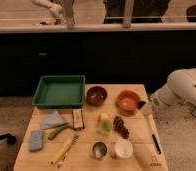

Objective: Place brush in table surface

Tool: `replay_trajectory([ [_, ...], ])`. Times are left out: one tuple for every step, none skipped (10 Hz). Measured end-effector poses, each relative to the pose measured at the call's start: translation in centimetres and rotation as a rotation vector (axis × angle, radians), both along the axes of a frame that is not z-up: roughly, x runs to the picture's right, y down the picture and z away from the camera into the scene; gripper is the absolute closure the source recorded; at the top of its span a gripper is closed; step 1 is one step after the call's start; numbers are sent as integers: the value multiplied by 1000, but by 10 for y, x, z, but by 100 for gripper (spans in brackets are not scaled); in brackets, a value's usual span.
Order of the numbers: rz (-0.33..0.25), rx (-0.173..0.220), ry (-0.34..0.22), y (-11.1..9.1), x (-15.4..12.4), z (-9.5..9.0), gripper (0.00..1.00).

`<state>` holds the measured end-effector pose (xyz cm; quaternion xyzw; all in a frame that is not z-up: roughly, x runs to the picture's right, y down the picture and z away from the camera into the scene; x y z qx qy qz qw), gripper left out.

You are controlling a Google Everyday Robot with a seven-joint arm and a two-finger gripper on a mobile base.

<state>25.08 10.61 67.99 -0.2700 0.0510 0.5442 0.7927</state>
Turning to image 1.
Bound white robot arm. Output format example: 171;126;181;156
150;68;196;114

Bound wooden block brush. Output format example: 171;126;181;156
72;109;85;130

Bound dark brown bowl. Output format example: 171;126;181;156
86;86;108;106

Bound orange bowl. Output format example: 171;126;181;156
116;90;140;112

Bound yellow green toy fruit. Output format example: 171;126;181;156
97;113;112;136

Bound dark red grape bunch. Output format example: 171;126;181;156
113;116;129;139

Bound green plastic tray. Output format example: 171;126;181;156
32;75;85;109

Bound light blue cloth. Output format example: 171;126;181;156
40;110;64;130

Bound small metal cup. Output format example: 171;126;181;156
92;142;107;159

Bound white round container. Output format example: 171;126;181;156
110;139;133;159

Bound green cucumber piece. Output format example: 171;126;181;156
47;124;72;140

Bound blue sponge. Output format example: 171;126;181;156
28;130;43;152

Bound black chair base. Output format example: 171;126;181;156
0;133;16;145

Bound yellow handled fork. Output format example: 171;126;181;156
51;139;72;164

